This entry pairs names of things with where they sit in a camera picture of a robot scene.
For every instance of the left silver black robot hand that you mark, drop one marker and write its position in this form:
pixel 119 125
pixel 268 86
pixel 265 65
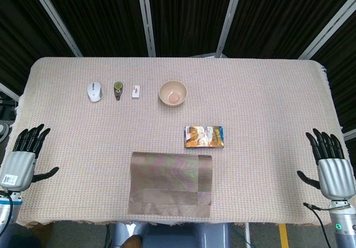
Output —
pixel 19 164

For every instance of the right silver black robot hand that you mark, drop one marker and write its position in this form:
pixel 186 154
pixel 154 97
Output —
pixel 335 175

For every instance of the brown woven placemat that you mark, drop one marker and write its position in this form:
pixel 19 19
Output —
pixel 167 181

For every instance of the beige bowl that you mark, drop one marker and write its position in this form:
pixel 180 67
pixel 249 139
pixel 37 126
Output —
pixel 173 93

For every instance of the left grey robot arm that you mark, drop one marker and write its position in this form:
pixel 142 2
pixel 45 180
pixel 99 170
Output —
pixel 4 212

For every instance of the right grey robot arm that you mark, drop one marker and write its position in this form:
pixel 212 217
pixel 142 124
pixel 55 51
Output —
pixel 343 223

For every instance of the white computer mouse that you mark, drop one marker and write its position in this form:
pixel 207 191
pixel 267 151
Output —
pixel 94 91

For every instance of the beige woven tablecloth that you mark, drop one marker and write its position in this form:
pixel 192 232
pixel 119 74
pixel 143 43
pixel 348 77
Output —
pixel 250 106

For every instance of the green correction tape dispenser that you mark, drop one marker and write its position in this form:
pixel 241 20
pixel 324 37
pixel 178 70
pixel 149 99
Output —
pixel 118 88

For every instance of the blue gold card box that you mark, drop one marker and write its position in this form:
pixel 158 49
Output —
pixel 203 136

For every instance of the brown shoe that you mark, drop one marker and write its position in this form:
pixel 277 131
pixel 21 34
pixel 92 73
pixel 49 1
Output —
pixel 133 242

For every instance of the white eraser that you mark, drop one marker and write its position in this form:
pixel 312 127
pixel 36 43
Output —
pixel 135 91

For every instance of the grey robot torso base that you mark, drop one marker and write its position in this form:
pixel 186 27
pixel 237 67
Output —
pixel 172 237

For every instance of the dark pleated curtain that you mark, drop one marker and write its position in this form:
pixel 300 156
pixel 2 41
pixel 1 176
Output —
pixel 189 14

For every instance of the white metal frame post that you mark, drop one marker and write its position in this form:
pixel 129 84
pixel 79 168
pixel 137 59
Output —
pixel 146 17
pixel 328 25
pixel 229 17
pixel 54 14

